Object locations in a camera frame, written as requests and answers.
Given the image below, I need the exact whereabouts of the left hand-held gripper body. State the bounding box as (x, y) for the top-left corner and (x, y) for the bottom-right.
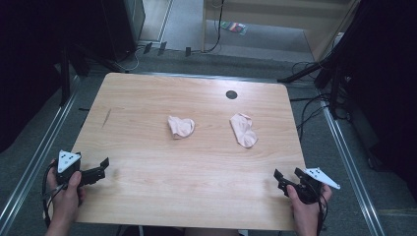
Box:
(54, 149), (87, 189)

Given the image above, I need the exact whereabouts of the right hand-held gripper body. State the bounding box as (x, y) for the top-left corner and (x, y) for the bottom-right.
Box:
(286, 167), (341, 206)

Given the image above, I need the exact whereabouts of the pink sock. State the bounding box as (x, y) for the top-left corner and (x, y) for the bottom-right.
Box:
(229, 112), (259, 149)
(167, 115), (196, 141)

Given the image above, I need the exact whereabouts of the person's right hand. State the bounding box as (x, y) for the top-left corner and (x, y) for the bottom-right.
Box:
(286, 183), (333, 230)

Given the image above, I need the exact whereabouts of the person's left hand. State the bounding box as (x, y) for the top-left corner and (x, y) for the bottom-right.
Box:
(46, 158), (88, 225)

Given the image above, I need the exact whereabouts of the black metal stand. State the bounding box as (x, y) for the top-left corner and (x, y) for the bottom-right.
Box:
(276, 0), (372, 121)
(58, 43), (73, 107)

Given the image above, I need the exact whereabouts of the black computer tower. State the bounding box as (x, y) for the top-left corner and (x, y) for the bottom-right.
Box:
(99, 0), (147, 63)

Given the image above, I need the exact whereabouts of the colourful packet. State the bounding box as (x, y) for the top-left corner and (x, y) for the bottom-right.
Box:
(219, 21), (249, 36)

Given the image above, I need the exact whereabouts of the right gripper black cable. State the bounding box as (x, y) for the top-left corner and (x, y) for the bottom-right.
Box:
(315, 192), (329, 236)

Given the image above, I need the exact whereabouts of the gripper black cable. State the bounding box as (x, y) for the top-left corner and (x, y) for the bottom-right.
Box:
(315, 192), (329, 236)
(40, 161), (68, 229)

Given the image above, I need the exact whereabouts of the metal floor rail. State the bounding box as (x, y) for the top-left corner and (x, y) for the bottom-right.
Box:
(320, 99), (386, 236)
(0, 76), (81, 230)

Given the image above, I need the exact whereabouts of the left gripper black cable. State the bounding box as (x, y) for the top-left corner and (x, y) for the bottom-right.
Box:
(40, 161), (68, 229)

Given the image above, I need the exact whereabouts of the bundle of black floor cables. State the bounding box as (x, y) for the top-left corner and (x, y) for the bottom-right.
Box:
(289, 60), (332, 143)

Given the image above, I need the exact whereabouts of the white floor cable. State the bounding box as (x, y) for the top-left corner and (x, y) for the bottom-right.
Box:
(112, 45), (143, 74)

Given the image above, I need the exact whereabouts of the black hanging cable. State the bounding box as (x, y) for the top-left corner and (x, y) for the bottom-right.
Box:
(200, 0), (226, 54)

